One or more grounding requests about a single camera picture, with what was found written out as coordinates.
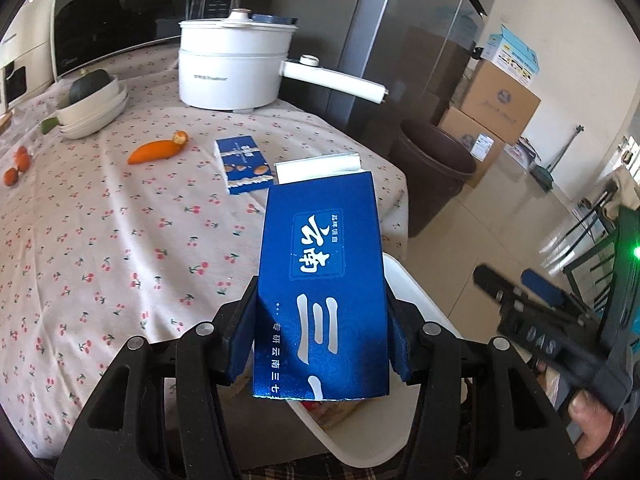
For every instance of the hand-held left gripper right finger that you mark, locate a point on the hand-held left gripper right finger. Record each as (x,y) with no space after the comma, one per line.
(400,345)

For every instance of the green dustpan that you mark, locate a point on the green dustpan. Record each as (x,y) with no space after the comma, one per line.
(541,177)

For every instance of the blue snack box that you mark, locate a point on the blue snack box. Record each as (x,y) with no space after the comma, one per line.
(245,165)

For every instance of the person's right hand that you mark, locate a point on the person's right hand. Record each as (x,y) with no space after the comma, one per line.
(587,412)

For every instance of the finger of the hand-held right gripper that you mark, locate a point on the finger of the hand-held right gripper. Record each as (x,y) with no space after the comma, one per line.
(542,287)
(495,285)

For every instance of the black metal chair frame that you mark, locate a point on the black metal chair frame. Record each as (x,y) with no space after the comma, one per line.
(595,255)

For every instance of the orange carrot toy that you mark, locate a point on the orange carrot toy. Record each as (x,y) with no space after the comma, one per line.
(152,152)

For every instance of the dark green squash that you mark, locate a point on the dark green squash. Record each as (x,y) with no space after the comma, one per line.
(90,87)

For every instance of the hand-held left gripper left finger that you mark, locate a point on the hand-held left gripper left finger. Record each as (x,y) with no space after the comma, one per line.
(240,340)

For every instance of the white pot lid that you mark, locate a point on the white pot lid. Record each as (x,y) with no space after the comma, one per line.
(240,16)

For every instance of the cardboard box with label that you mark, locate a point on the cardboard box with label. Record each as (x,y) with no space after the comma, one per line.
(465,135)

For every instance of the white appliance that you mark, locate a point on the white appliance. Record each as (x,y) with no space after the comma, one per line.
(22,55)

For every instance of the dark blue cardboard box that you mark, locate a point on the dark blue cardboard box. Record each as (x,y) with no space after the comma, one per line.
(320,285)

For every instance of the white bowl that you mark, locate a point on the white bowl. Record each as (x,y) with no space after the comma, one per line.
(87,110)

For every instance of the stack of white bowls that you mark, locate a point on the stack of white bowls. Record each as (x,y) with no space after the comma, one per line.
(107,117)

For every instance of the small orange fruit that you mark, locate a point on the small orange fruit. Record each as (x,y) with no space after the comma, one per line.
(24,164)
(21,152)
(11,177)

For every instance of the blue plastic container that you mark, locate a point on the blue plastic container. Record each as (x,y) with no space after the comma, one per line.
(275,19)

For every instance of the black microwave oven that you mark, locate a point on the black microwave oven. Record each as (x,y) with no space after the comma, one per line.
(125,10)

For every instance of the plain cardboard box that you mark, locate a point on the plain cardboard box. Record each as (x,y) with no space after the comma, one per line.
(500,100)

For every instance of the white electric pot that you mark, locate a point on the white electric pot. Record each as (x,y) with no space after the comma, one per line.
(225,75)

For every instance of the green vegetable piece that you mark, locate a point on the green vegetable piece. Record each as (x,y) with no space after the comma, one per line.
(50,125)

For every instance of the brown trash bin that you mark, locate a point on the brown trash bin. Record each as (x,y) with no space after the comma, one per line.
(425,180)

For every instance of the silver refrigerator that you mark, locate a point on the silver refrigerator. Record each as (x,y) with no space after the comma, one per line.
(400,45)

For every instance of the white plastic basin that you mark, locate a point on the white plastic basin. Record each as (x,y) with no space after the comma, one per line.
(420,300)

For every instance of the light blue printed box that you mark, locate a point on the light blue printed box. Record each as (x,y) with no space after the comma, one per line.
(517,55)

